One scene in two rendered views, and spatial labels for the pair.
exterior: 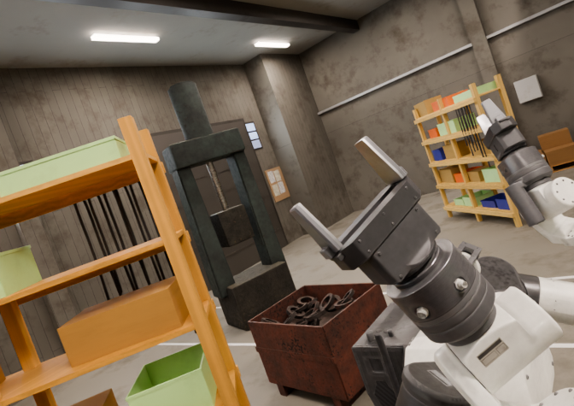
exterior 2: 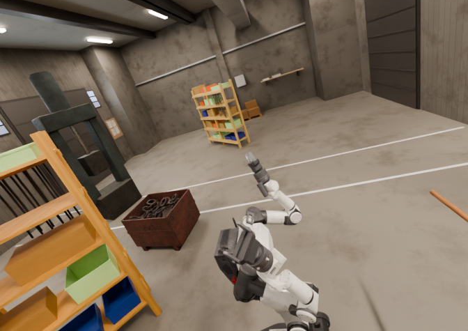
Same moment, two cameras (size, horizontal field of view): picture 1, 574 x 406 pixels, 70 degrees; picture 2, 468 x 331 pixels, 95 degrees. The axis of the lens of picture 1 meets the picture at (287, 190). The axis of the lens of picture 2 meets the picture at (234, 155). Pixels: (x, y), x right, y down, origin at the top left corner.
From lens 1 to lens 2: 53 cm
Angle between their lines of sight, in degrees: 30
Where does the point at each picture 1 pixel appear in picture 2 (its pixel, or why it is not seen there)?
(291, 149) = (121, 107)
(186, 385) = (102, 270)
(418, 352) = not seen: hidden behind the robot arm
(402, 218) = (252, 245)
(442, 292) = (263, 263)
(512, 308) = (276, 257)
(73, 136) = not seen: outside the picture
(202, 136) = (64, 109)
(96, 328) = (35, 260)
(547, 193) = (269, 187)
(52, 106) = not seen: outside the picture
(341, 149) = (151, 106)
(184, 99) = (45, 84)
